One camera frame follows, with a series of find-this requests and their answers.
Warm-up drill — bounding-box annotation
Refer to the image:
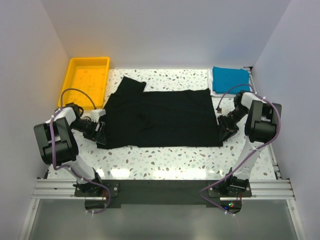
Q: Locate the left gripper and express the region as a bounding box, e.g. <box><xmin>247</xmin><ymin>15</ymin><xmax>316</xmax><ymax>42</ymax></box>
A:
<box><xmin>70</xmin><ymin>118</ymin><xmax>106</xmax><ymax>145</ymax></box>

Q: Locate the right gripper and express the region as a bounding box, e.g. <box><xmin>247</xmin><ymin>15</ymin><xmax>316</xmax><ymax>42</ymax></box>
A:
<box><xmin>217</xmin><ymin>105</ymin><xmax>249</xmax><ymax>142</ymax></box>

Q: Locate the black t shirt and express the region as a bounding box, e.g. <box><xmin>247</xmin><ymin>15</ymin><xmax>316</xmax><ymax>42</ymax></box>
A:
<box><xmin>97</xmin><ymin>76</ymin><xmax>223</xmax><ymax>150</ymax></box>

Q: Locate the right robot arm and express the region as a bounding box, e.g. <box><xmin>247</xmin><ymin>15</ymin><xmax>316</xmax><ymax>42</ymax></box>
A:
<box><xmin>212</xmin><ymin>91</ymin><xmax>282</xmax><ymax>197</ymax></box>

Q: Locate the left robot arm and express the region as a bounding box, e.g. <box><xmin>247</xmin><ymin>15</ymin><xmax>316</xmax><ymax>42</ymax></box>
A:
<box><xmin>33</xmin><ymin>102</ymin><xmax>107</xmax><ymax>197</ymax></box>

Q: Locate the folded blue t shirt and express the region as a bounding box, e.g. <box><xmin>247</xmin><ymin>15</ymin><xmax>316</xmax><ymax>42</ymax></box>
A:
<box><xmin>212</xmin><ymin>66</ymin><xmax>251</xmax><ymax>95</ymax></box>

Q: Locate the yellow plastic tray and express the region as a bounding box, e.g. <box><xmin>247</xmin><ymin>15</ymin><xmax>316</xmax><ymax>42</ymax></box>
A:
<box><xmin>57</xmin><ymin>56</ymin><xmax>110</xmax><ymax>110</ymax></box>

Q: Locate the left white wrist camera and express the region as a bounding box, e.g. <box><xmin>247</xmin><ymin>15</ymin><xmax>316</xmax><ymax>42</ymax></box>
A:
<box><xmin>90</xmin><ymin>108</ymin><xmax>106</xmax><ymax>122</ymax></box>

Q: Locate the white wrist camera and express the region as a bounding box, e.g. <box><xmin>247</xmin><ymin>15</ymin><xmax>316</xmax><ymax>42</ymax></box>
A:
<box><xmin>216</xmin><ymin>106</ymin><xmax>231</xmax><ymax>116</ymax></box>
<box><xmin>90</xmin><ymin>108</ymin><xmax>106</xmax><ymax>122</ymax></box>

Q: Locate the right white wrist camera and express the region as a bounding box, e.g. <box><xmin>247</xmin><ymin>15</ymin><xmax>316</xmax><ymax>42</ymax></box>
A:
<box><xmin>216</xmin><ymin>106</ymin><xmax>231</xmax><ymax>116</ymax></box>

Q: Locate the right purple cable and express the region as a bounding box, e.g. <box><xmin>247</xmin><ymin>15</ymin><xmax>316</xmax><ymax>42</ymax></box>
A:
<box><xmin>199</xmin><ymin>83</ymin><xmax>283</xmax><ymax>217</ymax></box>

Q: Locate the purple cable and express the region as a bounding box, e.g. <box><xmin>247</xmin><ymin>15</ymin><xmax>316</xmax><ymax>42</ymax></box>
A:
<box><xmin>49</xmin><ymin>88</ymin><xmax>112</xmax><ymax>215</ymax></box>
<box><xmin>199</xmin><ymin>83</ymin><xmax>283</xmax><ymax>217</ymax></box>

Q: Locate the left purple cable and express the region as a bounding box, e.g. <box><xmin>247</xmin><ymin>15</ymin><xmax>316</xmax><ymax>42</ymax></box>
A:
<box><xmin>49</xmin><ymin>88</ymin><xmax>112</xmax><ymax>215</ymax></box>

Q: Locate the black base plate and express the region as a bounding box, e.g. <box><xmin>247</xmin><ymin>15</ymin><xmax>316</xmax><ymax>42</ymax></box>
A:
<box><xmin>73</xmin><ymin>180</ymin><xmax>252</xmax><ymax>210</ymax></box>

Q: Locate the aluminium frame rail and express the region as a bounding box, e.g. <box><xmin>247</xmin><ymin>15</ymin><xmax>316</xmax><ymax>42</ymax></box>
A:
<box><xmin>31</xmin><ymin>179</ymin><xmax>295</xmax><ymax>200</ymax></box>

